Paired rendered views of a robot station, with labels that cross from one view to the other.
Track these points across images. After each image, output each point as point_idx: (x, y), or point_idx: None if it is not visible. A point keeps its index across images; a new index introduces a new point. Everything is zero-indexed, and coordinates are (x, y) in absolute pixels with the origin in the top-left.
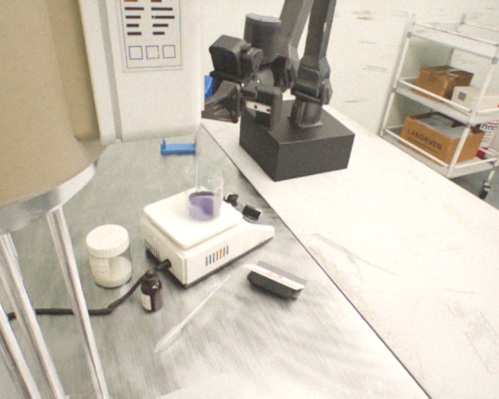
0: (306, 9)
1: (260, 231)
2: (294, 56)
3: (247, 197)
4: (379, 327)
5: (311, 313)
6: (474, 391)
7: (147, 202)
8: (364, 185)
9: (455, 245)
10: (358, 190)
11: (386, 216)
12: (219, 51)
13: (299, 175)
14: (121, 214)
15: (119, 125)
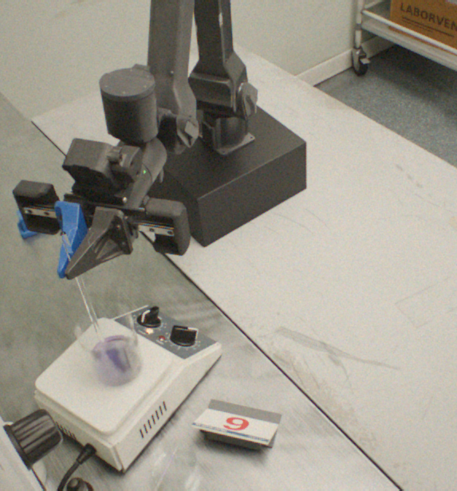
0: (185, 29)
1: (202, 360)
2: (186, 100)
3: (171, 288)
4: (383, 459)
5: (295, 464)
6: None
7: (30, 339)
8: (336, 215)
9: None
10: (328, 228)
11: (374, 267)
12: (78, 168)
13: (238, 225)
14: None
15: None
